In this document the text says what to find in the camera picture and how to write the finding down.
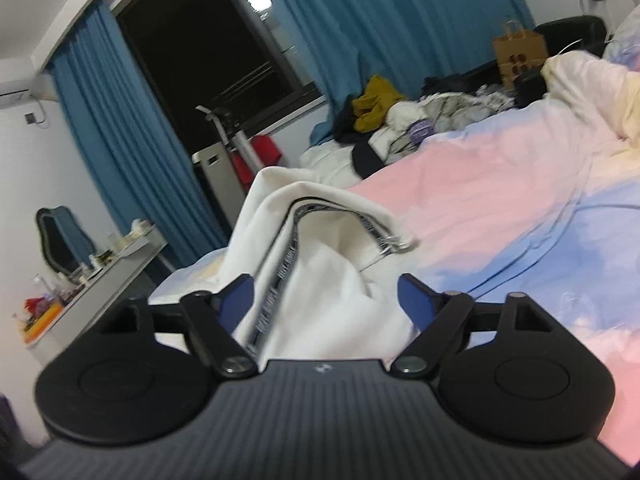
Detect grey folded panel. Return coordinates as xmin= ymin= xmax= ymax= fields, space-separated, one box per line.
xmin=192 ymin=147 xmax=248 ymax=211

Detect white air conditioner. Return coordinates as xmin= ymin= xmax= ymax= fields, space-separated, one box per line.
xmin=0 ymin=76 xmax=58 ymax=111

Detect blue curtain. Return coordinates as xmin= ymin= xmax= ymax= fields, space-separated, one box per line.
xmin=47 ymin=0 xmax=231 ymax=273
xmin=242 ymin=0 xmax=536 ymax=146

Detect white quilt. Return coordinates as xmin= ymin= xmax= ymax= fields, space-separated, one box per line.
xmin=300 ymin=132 xmax=396 ymax=191

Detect silver folding ladder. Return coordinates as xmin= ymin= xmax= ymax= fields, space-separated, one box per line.
xmin=196 ymin=104 xmax=263 ymax=176

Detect red cloth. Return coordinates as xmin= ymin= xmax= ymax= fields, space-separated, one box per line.
xmin=231 ymin=135 xmax=282 ymax=191

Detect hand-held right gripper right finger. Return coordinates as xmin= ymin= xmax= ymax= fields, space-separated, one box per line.
xmin=390 ymin=273 xmax=556 ymax=379

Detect brown paper bag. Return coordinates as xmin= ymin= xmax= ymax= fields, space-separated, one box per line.
xmin=492 ymin=19 xmax=548 ymax=90

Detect black framed mirror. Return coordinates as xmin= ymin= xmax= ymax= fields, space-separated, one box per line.
xmin=35 ymin=205 xmax=98 ymax=273

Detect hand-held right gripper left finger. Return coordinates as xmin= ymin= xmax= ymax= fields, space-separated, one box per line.
xmin=97 ymin=274 xmax=261 ymax=380

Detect pale pillow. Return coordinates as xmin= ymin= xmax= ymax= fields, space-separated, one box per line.
xmin=602 ymin=7 xmax=640 ymax=68

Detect pale tissue box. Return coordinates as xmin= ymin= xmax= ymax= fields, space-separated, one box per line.
xmin=117 ymin=217 xmax=156 ymax=253

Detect black chair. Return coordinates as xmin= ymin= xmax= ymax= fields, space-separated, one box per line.
xmin=532 ymin=16 xmax=608 ymax=58

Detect mustard yellow garment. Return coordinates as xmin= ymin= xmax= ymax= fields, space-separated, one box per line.
xmin=351 ymin=74 xmax=407 ymax=133

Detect dark window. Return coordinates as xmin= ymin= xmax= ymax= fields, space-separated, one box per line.
xmin=112 ymin=0 xmax=326 ymax=156

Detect white dresser desk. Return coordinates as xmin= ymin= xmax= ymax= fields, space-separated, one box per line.
xmin=22 ymin=237 xmax=168 ymax=356

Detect black bag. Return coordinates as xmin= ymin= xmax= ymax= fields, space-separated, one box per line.
xmin=512 ymin=67 xmax=551 ymax=108

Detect white garment with black trim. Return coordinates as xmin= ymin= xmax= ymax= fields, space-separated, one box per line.
xmin=150 ymin=166 xmax=421 ymax=361

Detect dark clothes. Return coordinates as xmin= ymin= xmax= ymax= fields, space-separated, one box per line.
xmin=422 ymin=74 xmax=501 ymax=98

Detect black and white garment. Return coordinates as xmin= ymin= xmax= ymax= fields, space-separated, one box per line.
xmin=351 ymin=140 xmax=388 ymax=178

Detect pile of pale clothes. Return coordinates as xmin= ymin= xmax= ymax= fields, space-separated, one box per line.
xmin=385 ymin=85 xmax=516 ymax=153

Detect orange box with red items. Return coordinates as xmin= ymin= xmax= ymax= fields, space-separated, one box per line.
xmin=15 ymin=297 xmax=66 ymax=343

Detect pastel pink blue blanket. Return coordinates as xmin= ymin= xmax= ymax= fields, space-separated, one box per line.
xmin=190 ymin=52 xmax=640 ymax=466

